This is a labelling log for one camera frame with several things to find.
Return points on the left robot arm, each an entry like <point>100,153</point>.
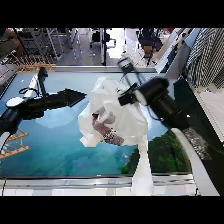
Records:
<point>20,111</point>

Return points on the white garment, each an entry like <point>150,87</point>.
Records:
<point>130,116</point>

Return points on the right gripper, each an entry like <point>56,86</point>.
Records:
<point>128,96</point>

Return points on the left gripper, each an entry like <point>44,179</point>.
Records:
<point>58,100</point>

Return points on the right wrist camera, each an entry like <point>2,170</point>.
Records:
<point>126,65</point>

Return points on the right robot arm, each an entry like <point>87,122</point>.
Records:
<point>163,100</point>

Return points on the checked shirt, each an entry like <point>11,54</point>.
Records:
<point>206,56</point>

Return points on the person's forearm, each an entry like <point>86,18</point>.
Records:
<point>15,43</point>

